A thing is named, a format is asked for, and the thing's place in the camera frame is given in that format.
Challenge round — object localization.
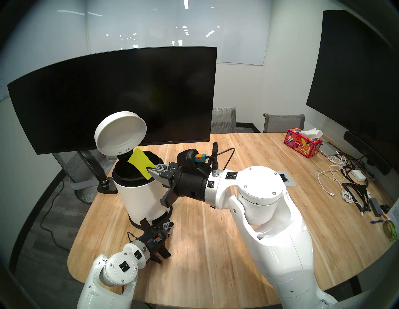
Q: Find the black floor cable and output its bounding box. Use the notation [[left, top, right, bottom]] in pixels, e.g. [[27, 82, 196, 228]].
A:
[[40, 179, 70, 252]]

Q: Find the black cable tangle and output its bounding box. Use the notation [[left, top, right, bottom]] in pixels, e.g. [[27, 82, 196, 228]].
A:
[[340, 156, 374, 187]]

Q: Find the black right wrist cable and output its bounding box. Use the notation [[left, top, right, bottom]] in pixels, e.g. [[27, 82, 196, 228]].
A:
[[210, 142, 236, 172]]

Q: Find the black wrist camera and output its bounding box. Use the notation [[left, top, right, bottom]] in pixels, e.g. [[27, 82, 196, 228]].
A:
[[149, 231, 166, 246], [177, 149, 212, 176]]

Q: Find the white paper sheet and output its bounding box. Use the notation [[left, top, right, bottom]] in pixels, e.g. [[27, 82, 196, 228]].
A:
[[387, 198, 399, 231]]

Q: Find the black curved computer monitor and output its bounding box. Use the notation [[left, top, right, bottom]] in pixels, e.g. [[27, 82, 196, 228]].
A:
[[7, 47, 218, 155]]

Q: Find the black video conference bar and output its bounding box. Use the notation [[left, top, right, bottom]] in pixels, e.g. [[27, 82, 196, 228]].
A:
[[344, 131, 392, 175]]

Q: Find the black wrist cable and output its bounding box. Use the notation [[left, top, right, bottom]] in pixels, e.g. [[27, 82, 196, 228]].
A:
[[127, 231, 147, 250], [210, 142, 236, 172]]

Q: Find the silver table outlet panel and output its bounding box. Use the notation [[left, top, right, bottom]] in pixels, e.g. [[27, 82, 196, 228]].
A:
[[276, 171, 296, 187]]

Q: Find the white pedal trash can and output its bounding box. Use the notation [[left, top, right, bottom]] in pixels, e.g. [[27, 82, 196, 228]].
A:
[[94, 111, 173, 232]]

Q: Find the red patterned tissue box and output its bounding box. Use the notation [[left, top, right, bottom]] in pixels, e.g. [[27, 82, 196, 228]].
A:
[[283, 128, 324, 159]]

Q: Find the silver laptop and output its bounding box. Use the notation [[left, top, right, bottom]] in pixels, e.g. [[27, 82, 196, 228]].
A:
[[318, 139, 340, 157]]

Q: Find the white usb cable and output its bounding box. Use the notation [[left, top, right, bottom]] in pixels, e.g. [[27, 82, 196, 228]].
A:
[[317, 154, 347, 197], [341, 191, 364, 216]]

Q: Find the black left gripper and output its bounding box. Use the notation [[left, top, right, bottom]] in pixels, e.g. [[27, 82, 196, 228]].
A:
[[139, 218, 174, 264]]

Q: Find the glass whiteboard without writing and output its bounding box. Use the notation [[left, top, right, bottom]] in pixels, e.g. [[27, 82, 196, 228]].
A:
[[86, 0, 272, 66]]

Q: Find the yellow sticky note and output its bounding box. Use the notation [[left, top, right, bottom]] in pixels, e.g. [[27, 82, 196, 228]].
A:
[[127, 148, 156, 180]]

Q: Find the grey mesh office chair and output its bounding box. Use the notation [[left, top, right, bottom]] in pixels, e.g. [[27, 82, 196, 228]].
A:
[[52, 148, 123, 204], [211, 107, 237, 134], [263, 113, 305, 133]]

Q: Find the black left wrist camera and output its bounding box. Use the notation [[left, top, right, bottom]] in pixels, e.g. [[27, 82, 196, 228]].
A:
[[149, 231, 166, 246]]

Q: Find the large black wall television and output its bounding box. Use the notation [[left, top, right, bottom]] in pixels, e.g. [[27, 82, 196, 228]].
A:
[[306, 10, 399, 175]]

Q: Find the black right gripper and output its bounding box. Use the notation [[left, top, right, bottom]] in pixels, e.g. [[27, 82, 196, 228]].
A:
[[147, 164, 208, 207]]

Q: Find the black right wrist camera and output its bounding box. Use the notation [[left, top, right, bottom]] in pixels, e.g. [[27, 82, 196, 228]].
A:
[[177, 149, 212, 176]]

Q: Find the black folding stand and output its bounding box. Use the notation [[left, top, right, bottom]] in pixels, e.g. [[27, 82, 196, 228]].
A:
[[341, 183, 371, 212]]

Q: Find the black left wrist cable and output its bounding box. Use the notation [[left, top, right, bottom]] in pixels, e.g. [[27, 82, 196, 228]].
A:
[[127, 231, 147, 250]]

